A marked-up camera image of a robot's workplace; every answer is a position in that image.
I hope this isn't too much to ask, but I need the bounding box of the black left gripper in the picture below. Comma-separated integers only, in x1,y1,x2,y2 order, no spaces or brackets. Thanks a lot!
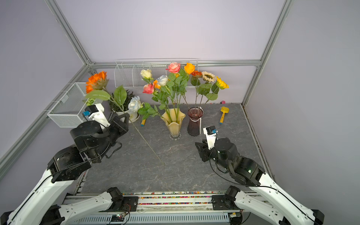
93,113,130,161

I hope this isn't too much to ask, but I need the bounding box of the dark red glass vase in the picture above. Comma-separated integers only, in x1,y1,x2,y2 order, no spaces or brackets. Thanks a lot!
187,107,204,137

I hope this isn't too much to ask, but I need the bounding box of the pink rose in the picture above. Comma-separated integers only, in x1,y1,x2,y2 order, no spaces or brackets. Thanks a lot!
142,83,169,119
166,62,181,109

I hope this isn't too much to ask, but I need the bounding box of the yellow ruffled glass vase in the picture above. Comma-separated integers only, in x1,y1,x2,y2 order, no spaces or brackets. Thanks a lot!
161,109,186,140

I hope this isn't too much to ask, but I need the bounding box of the cream white rose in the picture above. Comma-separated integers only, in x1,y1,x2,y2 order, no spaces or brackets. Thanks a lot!
140,69,153,84

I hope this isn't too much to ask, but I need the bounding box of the yellow sunflower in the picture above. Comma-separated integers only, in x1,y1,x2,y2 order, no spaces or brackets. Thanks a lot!
205,76,229,103

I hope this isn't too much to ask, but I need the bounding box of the orange yellow rose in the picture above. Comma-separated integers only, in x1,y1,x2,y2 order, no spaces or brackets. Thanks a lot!
153,80,161,90

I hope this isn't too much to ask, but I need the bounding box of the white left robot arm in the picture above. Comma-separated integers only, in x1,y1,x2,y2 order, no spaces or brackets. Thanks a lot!
1,113,129,225

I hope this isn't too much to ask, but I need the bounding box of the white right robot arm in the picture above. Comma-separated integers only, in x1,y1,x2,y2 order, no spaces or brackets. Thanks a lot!
195,138,325,225

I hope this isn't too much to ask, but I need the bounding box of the potted green plant white pot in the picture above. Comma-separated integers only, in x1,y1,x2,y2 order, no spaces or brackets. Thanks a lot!
109,90,139,122

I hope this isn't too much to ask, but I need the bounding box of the yellow toy shovel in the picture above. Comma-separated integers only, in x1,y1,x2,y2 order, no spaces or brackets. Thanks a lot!
219,106,229,124

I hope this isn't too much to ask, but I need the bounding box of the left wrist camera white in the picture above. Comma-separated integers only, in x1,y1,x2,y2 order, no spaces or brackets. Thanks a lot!
82,103,110,128

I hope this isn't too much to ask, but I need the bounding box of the white wire wall shelf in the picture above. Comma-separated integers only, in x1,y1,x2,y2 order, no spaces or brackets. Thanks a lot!
114,58,198,88

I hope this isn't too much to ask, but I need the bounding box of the white wire side basket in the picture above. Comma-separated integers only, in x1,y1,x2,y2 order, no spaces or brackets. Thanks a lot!
47,82,86,128

